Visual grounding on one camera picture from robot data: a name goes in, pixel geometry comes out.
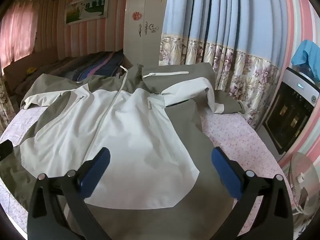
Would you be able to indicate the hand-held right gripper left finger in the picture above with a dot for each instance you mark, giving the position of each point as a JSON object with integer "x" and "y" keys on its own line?
{"x": 96, "y": 171}

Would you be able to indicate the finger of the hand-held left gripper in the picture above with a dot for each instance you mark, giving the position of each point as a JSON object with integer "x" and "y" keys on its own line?
{"x": 5, "y": 150}

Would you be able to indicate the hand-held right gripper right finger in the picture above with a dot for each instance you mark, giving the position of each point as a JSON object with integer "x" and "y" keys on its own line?
{"x": 226, "y": 172}

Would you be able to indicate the white and olive jacket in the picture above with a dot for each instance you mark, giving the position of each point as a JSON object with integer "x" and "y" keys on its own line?
{"x": 125, "y": 130}

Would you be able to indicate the pink floral bed sheet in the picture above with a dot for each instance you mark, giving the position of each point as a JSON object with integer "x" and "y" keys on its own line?
{"x": 237, "y": 145}

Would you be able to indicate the electric fan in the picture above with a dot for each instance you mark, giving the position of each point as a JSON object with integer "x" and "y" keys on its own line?
{"x": 300, "y": 182}

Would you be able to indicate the small yellow object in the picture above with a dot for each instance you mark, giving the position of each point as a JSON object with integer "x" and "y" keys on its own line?
{"x": 31, "y": 70}

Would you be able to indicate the brown headboard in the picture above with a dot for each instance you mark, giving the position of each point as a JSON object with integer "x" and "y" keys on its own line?
{"x": 27, "y": 66}

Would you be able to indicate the black and white water dispenser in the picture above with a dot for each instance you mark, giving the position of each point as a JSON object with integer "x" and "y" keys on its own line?
{"x": 290, "y": 110}

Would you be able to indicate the striped folded blanket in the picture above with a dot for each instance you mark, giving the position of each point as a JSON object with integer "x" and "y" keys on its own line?
{"x": 97, "y": 65}

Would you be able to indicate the pink curtain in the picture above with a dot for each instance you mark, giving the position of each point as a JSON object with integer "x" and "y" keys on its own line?
{"x": 17, "y": 35}

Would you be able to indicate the blue floral curtain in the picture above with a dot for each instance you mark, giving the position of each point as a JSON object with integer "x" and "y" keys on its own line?
{"x": 220, "y": 30}

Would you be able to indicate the blue cloth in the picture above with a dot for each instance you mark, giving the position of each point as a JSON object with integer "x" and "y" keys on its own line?
{"x": 306, "y": 52}

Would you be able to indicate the white wardrobe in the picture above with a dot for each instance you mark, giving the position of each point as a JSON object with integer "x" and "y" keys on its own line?
{"x": 143, "y": 20}

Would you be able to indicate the red flower sticker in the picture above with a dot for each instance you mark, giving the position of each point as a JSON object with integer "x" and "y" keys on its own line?
{"x": 136, "y": 16}

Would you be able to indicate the framed wall picture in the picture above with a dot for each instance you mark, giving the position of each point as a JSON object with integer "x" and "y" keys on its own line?
{"x": 86, "y": 9}

